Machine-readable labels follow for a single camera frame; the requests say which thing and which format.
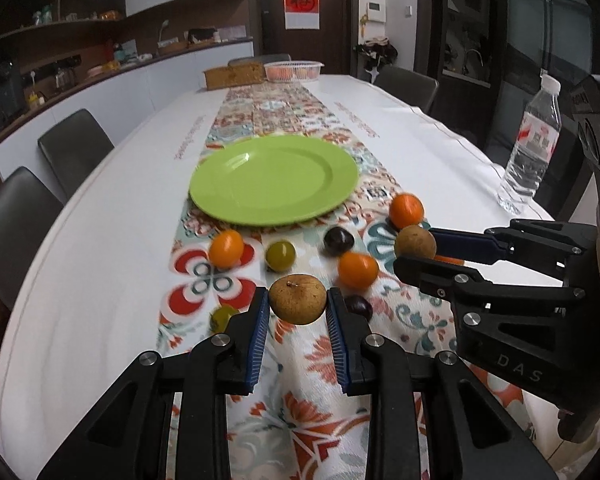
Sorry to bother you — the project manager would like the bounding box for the clear water bottle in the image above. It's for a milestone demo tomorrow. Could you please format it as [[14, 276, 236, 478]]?
[[496, 73, 562, 214]]

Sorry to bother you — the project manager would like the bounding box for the green grape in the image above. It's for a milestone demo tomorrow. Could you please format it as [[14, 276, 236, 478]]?
[[265, 240, 296, 273], [210, 304, 239, 334]]

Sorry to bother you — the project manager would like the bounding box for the dark plum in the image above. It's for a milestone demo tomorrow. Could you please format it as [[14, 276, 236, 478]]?
[[323, 226, 355, 256], [344, 295, 374, 322]]

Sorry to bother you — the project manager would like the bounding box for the orange kumquat hidden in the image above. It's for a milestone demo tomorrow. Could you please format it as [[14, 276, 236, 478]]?
[[434, 255, 465, 266]]

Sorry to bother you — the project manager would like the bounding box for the white wall intercom panel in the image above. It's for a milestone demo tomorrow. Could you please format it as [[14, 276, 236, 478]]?
[[365, 1, 386, 24]]

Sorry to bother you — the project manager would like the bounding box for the brown longan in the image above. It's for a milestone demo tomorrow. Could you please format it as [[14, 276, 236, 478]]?
[[394, 224, 437, 259], [268, 274, 327, 325]]

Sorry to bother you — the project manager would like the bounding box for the dark chair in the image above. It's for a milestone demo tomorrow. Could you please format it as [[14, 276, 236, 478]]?
[[0, 167, 62, 309], [374, 65, 439, 113], [38, 108, 114, 200]]

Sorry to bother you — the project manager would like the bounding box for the green plastic plate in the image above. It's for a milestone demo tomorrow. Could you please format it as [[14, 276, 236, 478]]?
[[188, 136, 358, 226]]

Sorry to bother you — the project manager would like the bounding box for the clear basket of oranges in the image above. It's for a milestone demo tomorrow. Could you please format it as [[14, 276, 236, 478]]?
[[264, 61, 324, 82]]

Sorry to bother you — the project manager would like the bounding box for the dark chair far end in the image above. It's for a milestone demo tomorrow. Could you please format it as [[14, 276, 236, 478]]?
[[227, 53, 291, 67]]

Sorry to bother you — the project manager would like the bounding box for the white tablecloth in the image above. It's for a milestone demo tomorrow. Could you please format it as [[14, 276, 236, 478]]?
[[0, 76, 512, 479]]

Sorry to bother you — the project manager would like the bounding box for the woven brown box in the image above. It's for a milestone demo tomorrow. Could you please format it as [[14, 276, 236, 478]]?
[[204, 62, 265, 91]]

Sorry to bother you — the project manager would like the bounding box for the orange kumquat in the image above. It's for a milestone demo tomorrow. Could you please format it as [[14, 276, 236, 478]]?
[[389, 193, 425, 230], [338, 252, 379, 290], [208, 230, 245, 269]]

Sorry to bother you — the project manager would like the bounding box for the dark chair right side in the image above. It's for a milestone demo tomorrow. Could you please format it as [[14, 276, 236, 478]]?
[[374, 65, 439, 113]]

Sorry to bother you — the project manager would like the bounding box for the dark chair near left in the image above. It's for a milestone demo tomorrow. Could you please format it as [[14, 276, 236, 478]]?
[[0, 167, 62, 309]]

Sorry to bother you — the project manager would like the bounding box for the black coffee machine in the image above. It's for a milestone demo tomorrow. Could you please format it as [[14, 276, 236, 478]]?
[[0, 61, 27, 125]]

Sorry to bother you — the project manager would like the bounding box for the white kitchen counter cabinet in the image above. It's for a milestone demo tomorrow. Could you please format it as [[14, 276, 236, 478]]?
[[0, 37, 253, 195]]

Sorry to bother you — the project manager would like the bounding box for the dark wooden door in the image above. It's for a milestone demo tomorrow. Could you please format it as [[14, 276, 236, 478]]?
[[250, 0, 358, 75]]

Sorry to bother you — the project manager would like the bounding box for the patterned table runner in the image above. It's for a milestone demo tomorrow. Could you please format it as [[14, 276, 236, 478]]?
[[157, 76, 508, 479]]

